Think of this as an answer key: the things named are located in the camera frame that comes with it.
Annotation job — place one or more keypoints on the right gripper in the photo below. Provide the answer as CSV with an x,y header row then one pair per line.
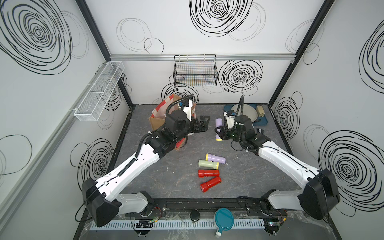
x,y
224,132

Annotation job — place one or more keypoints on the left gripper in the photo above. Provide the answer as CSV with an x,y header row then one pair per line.
x,y
203,127

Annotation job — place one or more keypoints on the purple flashlight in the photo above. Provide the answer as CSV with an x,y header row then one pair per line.
x,y
218,124

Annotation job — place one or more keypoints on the purple flashlight horizontal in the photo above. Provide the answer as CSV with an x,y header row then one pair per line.
x,y
214,158

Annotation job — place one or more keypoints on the green flashlight horizontal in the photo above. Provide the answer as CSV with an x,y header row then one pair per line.
x,y
208,164

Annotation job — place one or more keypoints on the red jute tote bag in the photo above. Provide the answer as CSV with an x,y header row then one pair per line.
x,y
163,115

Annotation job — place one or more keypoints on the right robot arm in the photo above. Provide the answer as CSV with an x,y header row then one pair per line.
x,y
318,192

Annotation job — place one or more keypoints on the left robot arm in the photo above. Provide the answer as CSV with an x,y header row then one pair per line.
x,y
103,197

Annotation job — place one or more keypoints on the grey round plate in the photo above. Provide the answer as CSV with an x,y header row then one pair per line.
x,y
248,110

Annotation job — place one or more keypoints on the teal tray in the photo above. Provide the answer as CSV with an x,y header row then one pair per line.
x,y
261,121

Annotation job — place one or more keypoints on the small yellowish jar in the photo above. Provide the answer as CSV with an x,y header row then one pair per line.
x,y
260,111

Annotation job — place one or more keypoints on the red flashlight lower middle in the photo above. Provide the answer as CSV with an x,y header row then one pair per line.
x,y
208,173

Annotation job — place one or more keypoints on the red flashlight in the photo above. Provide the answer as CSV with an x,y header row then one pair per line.
x,y
209,184
208,173

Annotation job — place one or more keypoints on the red flashlight bottom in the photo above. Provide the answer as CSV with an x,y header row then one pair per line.
x,y
209,184

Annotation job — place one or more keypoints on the teal round lid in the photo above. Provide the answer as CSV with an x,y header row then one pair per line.
x,y
224,221

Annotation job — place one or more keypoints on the black round knob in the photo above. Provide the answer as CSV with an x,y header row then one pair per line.
x,y
195,216

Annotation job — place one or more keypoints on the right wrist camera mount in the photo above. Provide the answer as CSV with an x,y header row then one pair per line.
x,y
229,119

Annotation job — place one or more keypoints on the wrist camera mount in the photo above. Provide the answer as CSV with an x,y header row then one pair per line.
x,y
229,119
188,109

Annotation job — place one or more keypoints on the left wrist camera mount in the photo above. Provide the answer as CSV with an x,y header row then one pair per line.
x,y
188,109

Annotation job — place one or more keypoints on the black wire basket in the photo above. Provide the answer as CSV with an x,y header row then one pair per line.
x,y
195,70

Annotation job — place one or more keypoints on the white slotted cable duct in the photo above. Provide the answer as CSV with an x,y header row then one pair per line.
x,y
120,225

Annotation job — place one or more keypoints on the white wire shelf basket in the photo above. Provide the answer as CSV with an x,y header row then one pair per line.
x,y
102,94

